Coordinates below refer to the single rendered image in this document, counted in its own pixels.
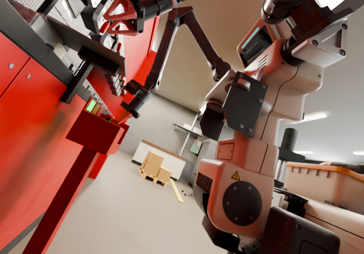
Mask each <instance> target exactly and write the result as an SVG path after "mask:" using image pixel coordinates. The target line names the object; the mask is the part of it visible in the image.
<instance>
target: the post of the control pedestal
mask: <svg viewBox="0 0 364 254"><path fill-rule="evenodd" d="M99 155H100V153H99V152H96V151H94V150H92V149H89V148H87V147H85V146H84V147H83V148H82V150H81V152H80V154H79V155H78V157H77V159H76V160H75V162H74V164H73V166H72V167H71V169H70V171H69V173H68V174H67V176H66V178H65V180H64V181H63V183H62V185H61V187H60V188H59V190H58V192H57V194H56V195H55V197H54V198H53V201H52V202H51V204H50V205H49V207H48V209H47V211H46V213H45V214H44V216H43V218H42V219H41V221H40V223H39V225H38V227H37V228H36V230H35V232H34V233H33V235H32V237H31V238H30V240H29V242H28V244H27V245H26V247H25V249H24V251H23V252H22V254H46V252H47V250H48V248H49V246H50V245H51V243H52V241H53V239H54V237H55V235H56V234H57V232H58V230H59V228H60V226H61V224H62V222H63V221H64V219H65V217H66V215H67V213H68V211H69V210H70V208H71V206H72V204H73V202H74V200H75V198H76V197H77V195H78V193H79V191H80V189H81V187H82V186H83V184H84V182H85V180H86V179H87V177H88V175H89V173H90V171H91V169H92V168H93V166H94V164H95V162H96V160H97V158H98V156H99Z"/></svg>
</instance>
